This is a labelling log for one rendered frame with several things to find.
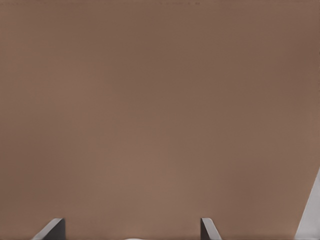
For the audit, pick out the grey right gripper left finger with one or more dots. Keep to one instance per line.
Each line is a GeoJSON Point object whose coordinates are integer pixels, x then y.
{"type": "Point", "coordinates": [53, 231]}

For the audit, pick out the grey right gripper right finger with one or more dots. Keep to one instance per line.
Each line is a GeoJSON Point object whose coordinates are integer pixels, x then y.
{"type": "Point", "coordinates": [209, 231]}

